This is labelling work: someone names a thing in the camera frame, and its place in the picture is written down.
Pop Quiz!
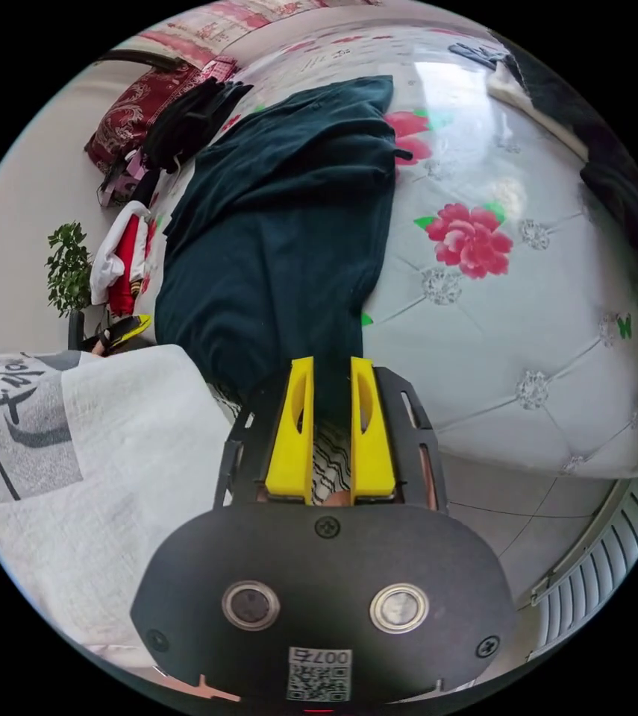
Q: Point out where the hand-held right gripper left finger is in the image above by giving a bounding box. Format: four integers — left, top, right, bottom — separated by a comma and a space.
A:
264, 356, 316, 500

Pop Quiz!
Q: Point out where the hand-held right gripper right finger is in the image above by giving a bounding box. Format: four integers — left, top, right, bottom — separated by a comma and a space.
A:
349, 356, 398, 501

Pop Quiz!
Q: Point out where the dark green long sleeve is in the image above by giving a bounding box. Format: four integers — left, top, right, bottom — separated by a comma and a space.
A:
154, 74, 413, 427

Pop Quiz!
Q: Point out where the pile of clothes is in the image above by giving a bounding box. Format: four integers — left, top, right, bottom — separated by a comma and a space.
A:
90, 199, 156, 312

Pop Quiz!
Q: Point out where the green potted plant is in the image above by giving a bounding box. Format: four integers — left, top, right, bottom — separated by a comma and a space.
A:
45, 221, 94, 318

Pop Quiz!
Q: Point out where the person's body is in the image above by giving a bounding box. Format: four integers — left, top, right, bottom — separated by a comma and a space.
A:
0, 343, 353, 668

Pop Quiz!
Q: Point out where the bed with floral sheet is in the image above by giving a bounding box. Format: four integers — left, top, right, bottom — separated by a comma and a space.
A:
138, 22, 638, 481

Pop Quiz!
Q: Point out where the red cushion with gold pattern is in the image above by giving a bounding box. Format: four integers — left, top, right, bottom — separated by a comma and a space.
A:
84, 55, 240, 178

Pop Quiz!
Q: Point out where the black garment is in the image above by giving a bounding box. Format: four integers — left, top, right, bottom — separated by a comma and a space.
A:
143, 77, 254, 175

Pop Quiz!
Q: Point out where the white radiator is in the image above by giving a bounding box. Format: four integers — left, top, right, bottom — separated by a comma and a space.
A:
526, 475, 638, 662

